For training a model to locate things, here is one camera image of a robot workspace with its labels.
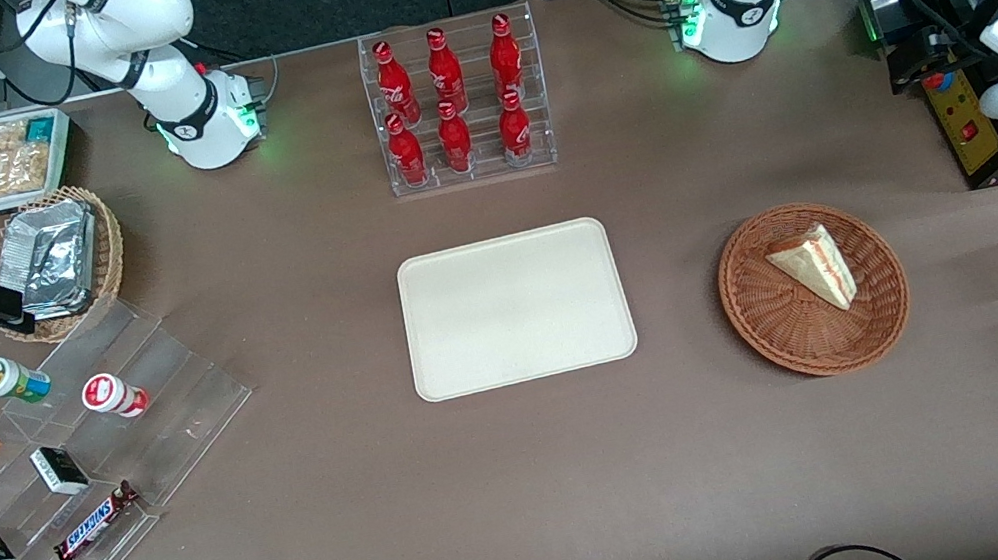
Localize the triangular sandwich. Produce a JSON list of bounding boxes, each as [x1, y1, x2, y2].
[[761, 219, 862, 323]]

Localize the tan wicker basket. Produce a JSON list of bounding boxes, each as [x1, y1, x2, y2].
[[0, 178, 139, 352]]

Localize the round brown wicker basket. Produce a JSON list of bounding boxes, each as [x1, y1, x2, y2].
[[707, 187, 922, 393]]

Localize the cream plastic tray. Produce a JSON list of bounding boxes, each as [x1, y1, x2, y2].
[[392, 212, 643, 406]]

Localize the green lid white cup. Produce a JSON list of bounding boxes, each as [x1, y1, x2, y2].
[[0, 349, 56, 409]]

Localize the silver foil pack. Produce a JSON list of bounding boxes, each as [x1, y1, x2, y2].
[[12, 232, 104, 324], [0, 195, 100, 264]]

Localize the red lid white cup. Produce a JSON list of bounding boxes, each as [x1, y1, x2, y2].
[[77, 366, 152, 426]]

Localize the clear acrylic stepped stand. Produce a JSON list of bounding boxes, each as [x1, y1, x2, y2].
[[0, 280, 281, 560]]

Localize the brown Snickers bar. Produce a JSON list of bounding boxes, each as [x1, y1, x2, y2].
[[44, 478, 150, 560]]

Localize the red cola bottle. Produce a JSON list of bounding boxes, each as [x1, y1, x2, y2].
[[433, 98, 478, 176], [493, 88, 538, 168], [383, 109, 430, 189], [483, 10, 529, 104], [371, 36, 423, 130], [422, 24, 470, 117]]

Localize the clear acrylic bottle rack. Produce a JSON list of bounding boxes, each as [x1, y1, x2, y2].
[[354, 0, 561, 201]]

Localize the black right base cables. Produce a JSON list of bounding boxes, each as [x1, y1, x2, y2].
[[190, 24, 286, 119]]

